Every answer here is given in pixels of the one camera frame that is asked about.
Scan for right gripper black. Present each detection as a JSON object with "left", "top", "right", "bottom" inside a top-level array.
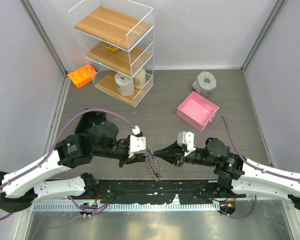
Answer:
[{"left": 154, "top": 138, "right": 217, "bottom": 166}]

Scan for metal keyring disc with rings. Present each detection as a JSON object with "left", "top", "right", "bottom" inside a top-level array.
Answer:
[{"left": 146, "top": 146, "right": 162, "bottom": 182}]

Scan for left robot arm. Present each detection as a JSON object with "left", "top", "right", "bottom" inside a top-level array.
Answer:
[{"left": 0, "top": 121, "right": 147, "bottom": 213}]

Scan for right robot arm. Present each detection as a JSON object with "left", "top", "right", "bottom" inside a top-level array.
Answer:
[{"left": 153, "top": 137, "right": 300, "bottom": 210}]

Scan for pink open box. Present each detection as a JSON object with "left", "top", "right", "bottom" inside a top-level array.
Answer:
[{"left": 176, "top": 91, "right": 220, "bottom": 132}]

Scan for black storage bin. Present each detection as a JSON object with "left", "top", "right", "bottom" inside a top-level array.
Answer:
[{"left": 74, "top": 111, "right": 107, "bottom": 134}]

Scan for white toilet paper roll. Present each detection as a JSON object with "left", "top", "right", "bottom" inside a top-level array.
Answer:
[{"left": 114, "top": 72, "right": 135, "bottom": 97}]

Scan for cream lotion pump bottle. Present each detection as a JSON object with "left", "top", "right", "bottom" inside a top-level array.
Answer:
[{"left": 133, "top": 68, "right": 147, "bottom": 90}]

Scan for grey wrapped tissue roll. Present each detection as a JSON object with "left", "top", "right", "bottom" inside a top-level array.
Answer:
[{"left": 192, "top": 71, "right": 217, "bottom": 98}]

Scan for orange plastic crate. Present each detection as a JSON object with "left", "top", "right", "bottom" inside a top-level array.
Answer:
[{"left": 68, "top": 64, "right": 97, "bottom": 89}]

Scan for yellow snack packet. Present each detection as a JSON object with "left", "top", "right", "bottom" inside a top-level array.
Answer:
[{"left": 105, "top": 44, "right": 119, "bottom": 53}]

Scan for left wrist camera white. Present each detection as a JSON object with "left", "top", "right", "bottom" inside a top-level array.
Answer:
[{"left": 128, "top": 125, "right": 147, "bottom": 157}]

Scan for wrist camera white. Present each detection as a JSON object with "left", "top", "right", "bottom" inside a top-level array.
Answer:
[
  {"left": 177, "top": 131, "right": 196, "bottom": 154},
  {"left": 128, "top": 125, "right": 147, "bottom": 157}
]

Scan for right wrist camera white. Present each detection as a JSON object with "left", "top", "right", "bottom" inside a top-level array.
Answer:
[{"left": 177, "top": 131, "right": 196, "bottom": 154}]

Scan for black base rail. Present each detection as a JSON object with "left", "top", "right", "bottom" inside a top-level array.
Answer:
[{"left": 68, "top": 178, "right": 241, "bottom": 205}]

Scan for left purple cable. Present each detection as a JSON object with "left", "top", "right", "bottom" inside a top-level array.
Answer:
[{"left": 0, "top": 107, "right": 138, "bottom": 223}]

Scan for white cable duct strip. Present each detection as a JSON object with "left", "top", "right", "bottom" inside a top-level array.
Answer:
[{"left": 32, "top": 201, "right": 220, "bottom": 212}]

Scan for white wire shelf rack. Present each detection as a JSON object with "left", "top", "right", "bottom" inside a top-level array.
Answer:
[{"left": 68, "top": 0, "right": 155, "bottom": 107}]

